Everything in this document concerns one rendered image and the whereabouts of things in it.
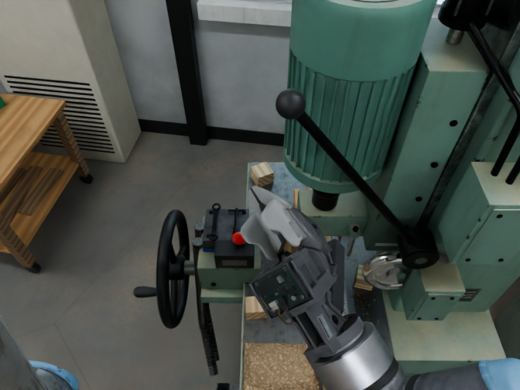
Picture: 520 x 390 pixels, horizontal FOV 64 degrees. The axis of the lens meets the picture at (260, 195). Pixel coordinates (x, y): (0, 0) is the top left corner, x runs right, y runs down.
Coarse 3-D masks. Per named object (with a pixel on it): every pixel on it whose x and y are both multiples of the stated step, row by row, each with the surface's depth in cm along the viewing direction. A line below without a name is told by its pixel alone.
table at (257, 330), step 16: (288, 176) 112; (272, 192) 108; (288, 192) 108; (256, 320) 86; (288, 320) 86; (256, 336) 84; (272, 336) 84; (288, 336) 84; (240, 368) 80; (240, 384) 78; (320, 384) 78
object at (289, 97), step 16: (288, 96) 47; (288, 112) 47; (304, 112) 49; (304, 128) 51; (320, 144) 52; (336, 160) 54; (352, 176) 57; (368, 192) 59; (384, 208) 62; (400, 224) 65; (400, 240) 71; (416, 240) 69; (432, 240) 69; (416, 256) 68; (432, 256) 68
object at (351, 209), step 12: (300, 192) 86; (312, 192) 86; (360, 192) 86; (300, 204) 84; (312, 204) 84; (348, 204) 84; (360, 204) 84; (312, 216) 82; (324, 216) 82; (336, 216) 82; (348, 216) 82; (360, 216) 82; (324, 228) 85; (336, 228) 85; (360, 228) 85
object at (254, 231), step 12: (252, 192) 53; (252, 204) 54; (264, 204) 54; (252, 216) 53; (252, 228) 52; (264, 228) 53; (252, 240) 51; (264, 240) 52; (276, 240) 53; (264, 252) 52; (276, 252) 53
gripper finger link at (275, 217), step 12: (264, 192) 52; (276, 204) 52; (288, 204) 52; (264, 216) 48; (276, 216) 50; (288, 216) 51; (276, 228) 49; (288, 228) 51; (288, 240) 50; (300, 240) 51
